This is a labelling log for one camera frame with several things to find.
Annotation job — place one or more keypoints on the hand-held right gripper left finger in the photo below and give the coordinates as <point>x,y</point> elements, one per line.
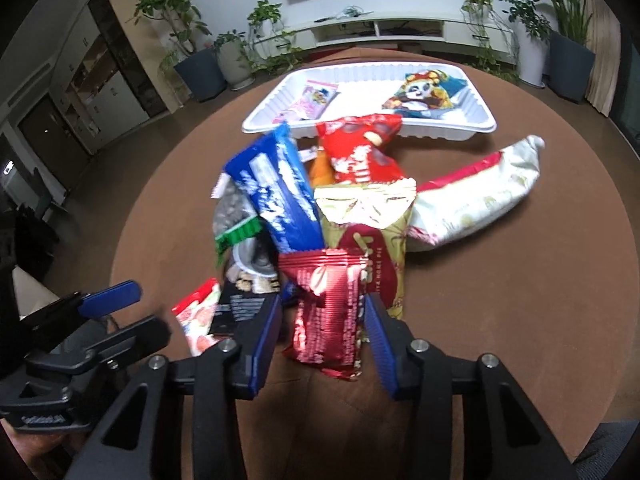
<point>262,345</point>

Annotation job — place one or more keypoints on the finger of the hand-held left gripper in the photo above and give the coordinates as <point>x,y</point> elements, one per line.
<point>112,296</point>
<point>135,335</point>

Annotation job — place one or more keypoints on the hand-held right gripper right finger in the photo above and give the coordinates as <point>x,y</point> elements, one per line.
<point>382,355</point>

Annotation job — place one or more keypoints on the pink and white snack packet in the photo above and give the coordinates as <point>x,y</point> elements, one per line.
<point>197,320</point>

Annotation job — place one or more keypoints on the red foil striped packet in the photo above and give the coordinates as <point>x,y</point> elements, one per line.
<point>325,320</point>

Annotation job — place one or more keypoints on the long white and red bag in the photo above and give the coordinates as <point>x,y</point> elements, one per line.
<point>480,200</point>

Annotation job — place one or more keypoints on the white plastic tray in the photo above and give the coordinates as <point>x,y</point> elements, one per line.
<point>360,85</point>

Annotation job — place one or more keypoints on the black snack packet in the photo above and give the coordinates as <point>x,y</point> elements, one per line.
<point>240,305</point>

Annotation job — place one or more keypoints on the gold and red snack pack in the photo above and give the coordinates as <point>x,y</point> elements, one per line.
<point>385,245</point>

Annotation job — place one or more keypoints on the black office chair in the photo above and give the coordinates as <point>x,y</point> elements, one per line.
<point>35,210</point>

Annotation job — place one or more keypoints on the silver packet with green edge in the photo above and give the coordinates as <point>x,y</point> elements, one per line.
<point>232,212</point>

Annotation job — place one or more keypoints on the blue snack packet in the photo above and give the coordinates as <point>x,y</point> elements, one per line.
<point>280,190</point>

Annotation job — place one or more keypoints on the dark wooden door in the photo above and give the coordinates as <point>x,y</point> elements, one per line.
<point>45,130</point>

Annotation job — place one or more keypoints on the orange snack packet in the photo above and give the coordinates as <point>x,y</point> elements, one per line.
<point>320,172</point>

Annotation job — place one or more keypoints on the red snack bag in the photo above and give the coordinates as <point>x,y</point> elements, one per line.
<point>355,155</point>

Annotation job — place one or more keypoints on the tall plant in blue pot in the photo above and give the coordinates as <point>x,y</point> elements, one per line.
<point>200,75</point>

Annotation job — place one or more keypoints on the grey fabric chair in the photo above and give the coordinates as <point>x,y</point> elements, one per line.
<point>612,452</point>

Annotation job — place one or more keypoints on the small plant in white pot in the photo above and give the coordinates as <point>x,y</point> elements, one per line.
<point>235,65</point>

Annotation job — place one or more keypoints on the panda print snack packet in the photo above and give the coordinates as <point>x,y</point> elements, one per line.
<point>420,92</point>

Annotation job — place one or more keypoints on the trailing green plant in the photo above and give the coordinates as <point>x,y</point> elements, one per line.
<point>267,12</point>

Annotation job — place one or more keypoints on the bushy plant in white pot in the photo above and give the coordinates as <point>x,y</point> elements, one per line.
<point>532,67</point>

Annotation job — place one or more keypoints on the white television cabinet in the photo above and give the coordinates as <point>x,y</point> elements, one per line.
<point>400,27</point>

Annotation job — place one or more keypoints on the large plant in blue pot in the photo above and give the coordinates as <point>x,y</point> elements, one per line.
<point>570,70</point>

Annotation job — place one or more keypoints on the beige curtain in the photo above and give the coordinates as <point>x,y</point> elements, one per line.
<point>605,60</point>

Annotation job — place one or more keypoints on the wooden wall cabinet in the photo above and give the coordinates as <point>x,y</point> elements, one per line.
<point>110,60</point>

